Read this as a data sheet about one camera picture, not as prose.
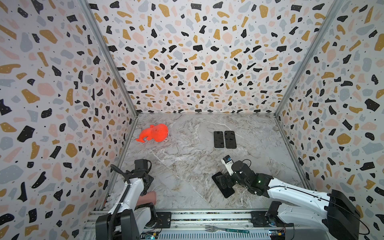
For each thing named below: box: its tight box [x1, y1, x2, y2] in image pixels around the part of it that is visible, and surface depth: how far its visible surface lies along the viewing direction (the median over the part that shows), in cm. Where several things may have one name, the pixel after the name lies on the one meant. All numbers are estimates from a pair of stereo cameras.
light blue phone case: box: [213, 131, 225, 149], surface depth 108 cm
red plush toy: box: [135, 124, 169, 143], surface depth 105 cm
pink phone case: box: [136, 191, 157, 206], surface depth 83 cm
